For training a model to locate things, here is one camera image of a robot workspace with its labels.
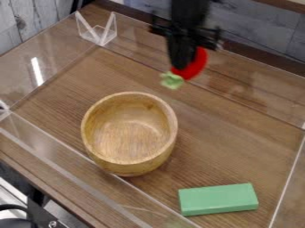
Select black cable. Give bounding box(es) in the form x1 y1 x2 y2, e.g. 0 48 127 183
0 204 31 216

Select red knitted strawberry toy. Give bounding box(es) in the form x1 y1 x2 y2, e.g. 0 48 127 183
160 47 209 90

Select green rectangular block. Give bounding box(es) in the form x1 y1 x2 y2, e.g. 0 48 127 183
178 183 258 216

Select wooden bowl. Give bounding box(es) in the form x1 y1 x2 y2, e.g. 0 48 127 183
82 92 179 176

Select clear acrylic corner bracket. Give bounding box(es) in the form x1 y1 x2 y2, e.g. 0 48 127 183
75 12 116 46

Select clear acrylic enclosure walls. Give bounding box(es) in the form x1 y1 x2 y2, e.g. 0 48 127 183
0 15 305 228

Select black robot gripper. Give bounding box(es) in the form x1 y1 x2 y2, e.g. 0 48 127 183
148 0 222 69

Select black metal table bracket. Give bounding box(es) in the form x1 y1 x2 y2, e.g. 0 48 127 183
27 199 62 228

